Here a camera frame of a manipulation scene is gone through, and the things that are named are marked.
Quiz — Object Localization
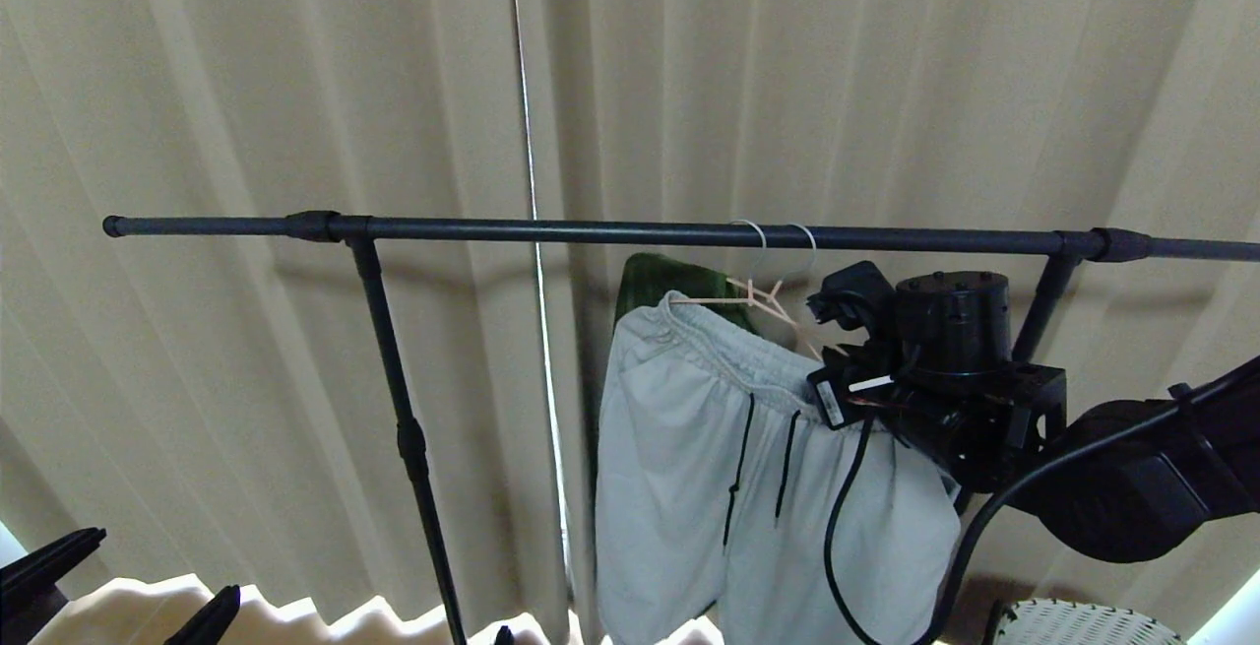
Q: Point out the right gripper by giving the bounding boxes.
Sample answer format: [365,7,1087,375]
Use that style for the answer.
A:
[805,355,902,431]

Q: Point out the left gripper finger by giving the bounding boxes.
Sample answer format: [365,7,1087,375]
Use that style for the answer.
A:
[187,584,243,645]
[0,527,108,616]

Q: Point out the pink clothes hanger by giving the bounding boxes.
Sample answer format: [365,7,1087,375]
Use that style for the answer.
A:
[726,224,820,331]
[669,220,826,363]

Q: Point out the pale grey shorts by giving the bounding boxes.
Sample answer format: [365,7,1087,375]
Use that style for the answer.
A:
[594,290,963,645]

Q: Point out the green sleeveless shirt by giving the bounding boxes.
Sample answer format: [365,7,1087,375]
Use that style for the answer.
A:
[614,252,761,337]

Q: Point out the black clothes rack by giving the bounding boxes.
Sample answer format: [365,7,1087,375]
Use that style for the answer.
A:
[102,210,1260,645]

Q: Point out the white laundry basket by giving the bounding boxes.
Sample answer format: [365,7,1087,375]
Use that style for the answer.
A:
[982,598,1189,645]

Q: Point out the beige curtain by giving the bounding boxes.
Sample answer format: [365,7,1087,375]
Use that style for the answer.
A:
[0,0,1260,645]

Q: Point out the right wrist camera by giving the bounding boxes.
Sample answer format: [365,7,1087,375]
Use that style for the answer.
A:
[804,260,899,339]

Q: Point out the black cable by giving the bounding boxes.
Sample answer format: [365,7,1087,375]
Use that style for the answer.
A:
[824,417,882,645]
[911,394,1197,645]

